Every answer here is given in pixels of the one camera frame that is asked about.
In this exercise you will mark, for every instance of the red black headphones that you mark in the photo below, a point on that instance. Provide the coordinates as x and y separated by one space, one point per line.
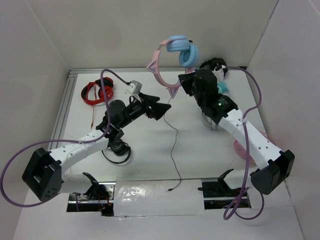
97 90

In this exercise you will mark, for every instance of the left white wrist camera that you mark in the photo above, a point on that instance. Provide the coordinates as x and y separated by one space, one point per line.
134 88

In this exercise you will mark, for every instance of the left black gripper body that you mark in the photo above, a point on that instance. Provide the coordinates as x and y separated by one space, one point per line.
134 110

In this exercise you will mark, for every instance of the pink blue cat-ear headphones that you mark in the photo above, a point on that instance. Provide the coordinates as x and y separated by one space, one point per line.
187 53

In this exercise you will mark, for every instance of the white taped front panel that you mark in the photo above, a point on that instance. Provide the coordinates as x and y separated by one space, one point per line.
158 198

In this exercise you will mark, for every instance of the grey white headphones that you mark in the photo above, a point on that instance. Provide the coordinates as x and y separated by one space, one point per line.
209 123

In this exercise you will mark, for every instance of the aluminium frame rail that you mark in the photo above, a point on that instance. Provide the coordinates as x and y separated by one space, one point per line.
73 119

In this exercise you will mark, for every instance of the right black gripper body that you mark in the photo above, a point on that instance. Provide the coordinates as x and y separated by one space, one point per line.
188 84

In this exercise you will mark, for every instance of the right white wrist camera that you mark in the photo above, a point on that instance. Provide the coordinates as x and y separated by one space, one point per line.
220 71

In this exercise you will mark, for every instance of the black headphones with blue cable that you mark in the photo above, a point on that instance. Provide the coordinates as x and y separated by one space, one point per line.
214 64

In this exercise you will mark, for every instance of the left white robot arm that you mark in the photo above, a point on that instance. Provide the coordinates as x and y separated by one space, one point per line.
45 169

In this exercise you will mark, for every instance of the teal white headphones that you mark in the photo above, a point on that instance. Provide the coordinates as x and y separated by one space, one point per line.
223 88

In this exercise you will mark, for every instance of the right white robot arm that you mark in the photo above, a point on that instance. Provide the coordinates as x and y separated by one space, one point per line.
273 164

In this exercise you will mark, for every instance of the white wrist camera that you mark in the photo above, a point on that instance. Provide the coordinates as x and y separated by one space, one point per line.
134 88
220 71

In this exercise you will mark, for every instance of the small black headphones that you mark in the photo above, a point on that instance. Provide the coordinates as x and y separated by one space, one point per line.
119 149

